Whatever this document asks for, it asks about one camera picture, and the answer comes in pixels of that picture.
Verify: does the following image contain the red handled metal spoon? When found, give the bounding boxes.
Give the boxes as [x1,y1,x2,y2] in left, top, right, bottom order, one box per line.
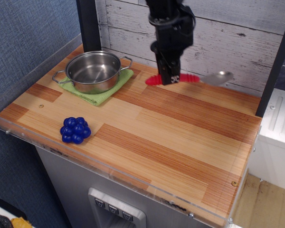
[145,71,234,86]

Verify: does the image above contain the black right vertical post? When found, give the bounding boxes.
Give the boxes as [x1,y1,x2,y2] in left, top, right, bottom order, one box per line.
[255,32,285,117]

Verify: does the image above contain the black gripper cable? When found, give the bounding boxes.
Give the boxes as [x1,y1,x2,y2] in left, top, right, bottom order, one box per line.
[148,4,196,36]

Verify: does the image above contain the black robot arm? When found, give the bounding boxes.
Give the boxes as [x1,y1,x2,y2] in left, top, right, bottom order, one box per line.
[146,0,196,85]

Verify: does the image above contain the blue toy grapes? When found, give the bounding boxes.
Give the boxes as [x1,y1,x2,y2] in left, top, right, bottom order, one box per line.
[60,117,92,144]

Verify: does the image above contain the grey cabinet with button panel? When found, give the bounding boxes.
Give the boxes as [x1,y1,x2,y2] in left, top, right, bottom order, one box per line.
[37,148,207,228]

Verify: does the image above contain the black vertical post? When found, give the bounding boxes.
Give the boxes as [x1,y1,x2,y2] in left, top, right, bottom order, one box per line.
[255,32,285,117]
[76,0,102,52]

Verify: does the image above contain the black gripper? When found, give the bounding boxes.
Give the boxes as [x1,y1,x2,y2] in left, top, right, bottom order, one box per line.
[150,6,195,85]

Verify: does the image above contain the black left vertical post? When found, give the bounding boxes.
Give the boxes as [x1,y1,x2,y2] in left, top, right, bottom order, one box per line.
[76,0,102,52]

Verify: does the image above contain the stainless steel pot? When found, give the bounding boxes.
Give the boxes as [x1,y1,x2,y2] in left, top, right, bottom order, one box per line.
[52,51,133,95]

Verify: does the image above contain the green cloth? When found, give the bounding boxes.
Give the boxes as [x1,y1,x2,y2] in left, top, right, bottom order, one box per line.
[58,68,134,107]

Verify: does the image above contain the clear acrylic edge guard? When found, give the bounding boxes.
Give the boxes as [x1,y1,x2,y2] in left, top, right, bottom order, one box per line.
[0,40,261,228]

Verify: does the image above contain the white appliance at right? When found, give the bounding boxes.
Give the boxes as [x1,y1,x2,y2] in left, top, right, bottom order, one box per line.
[248,89,285,189]

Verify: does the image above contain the yellow object bottom left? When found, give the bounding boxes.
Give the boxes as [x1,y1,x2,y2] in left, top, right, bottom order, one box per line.
[11,217,33,228]

